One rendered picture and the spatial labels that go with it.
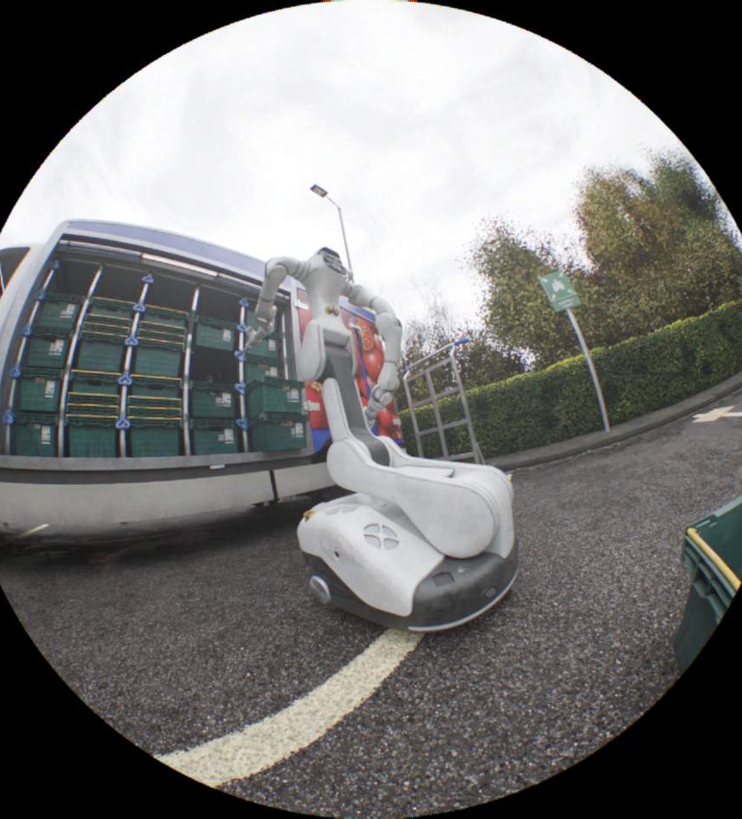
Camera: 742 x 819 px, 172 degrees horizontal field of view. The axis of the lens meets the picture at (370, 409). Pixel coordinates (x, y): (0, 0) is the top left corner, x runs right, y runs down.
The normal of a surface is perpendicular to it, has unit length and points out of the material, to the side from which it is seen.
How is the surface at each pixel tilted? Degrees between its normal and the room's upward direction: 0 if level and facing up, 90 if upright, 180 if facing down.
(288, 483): 90
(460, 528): 90
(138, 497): 90
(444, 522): 90
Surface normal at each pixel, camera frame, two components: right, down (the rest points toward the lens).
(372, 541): 0.30, -0.92
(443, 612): -0.15, -0.16
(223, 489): 0.78, -0.25
